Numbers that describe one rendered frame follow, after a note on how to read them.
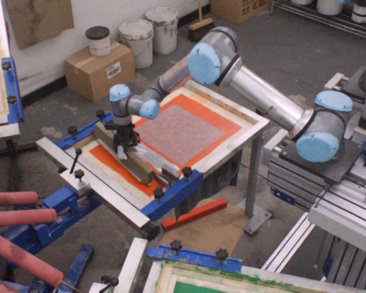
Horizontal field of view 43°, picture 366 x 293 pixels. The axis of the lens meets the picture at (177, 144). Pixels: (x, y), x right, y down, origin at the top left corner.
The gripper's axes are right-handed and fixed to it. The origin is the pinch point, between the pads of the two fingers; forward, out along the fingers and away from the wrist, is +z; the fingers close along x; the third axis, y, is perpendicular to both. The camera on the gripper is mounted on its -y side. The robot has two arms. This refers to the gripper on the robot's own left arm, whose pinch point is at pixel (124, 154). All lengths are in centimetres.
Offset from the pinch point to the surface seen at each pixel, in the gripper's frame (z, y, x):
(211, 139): 7.3, 15.0, 39.4
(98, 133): -3.7, -15.6, -1.0
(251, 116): 4, 21, 62
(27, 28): 34, -193, 64
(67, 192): -1.1, 1.0, -30.2
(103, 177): 3.9, 0.4, -12.3
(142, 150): 7.0, -2.3, 11.9
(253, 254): 103, 33, 61
